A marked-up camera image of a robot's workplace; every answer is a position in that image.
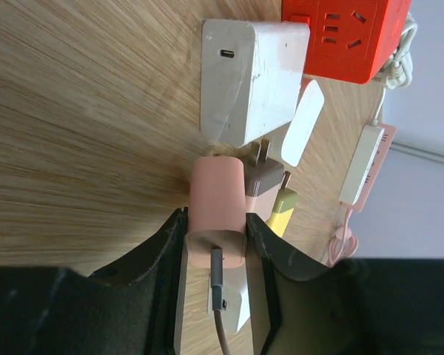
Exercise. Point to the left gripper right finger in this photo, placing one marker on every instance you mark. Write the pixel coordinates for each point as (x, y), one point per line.
(359, 306)

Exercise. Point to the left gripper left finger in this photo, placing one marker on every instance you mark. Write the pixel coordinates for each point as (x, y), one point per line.
(133, 305)

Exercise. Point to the white 80W charger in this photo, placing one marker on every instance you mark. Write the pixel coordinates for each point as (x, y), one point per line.
(236, 297)

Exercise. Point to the small pink plug adapter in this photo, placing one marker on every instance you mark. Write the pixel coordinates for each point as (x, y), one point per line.
(217, 211)

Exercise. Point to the yellow small plug adapter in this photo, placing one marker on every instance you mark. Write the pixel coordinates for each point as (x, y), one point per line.
(284, 206)

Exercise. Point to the pink power strip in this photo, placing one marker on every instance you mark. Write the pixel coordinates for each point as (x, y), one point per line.
(382, 151)

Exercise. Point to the pink beige charger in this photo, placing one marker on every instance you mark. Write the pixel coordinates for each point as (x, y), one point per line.
(263, 177)

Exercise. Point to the white square charger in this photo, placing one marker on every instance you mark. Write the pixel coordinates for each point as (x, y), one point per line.
(299, 130)

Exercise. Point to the red cube plug adapter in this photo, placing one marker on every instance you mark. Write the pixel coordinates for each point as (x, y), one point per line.
(350, 40)

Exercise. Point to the white power strip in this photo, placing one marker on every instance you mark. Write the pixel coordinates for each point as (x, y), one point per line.
(361, 162)

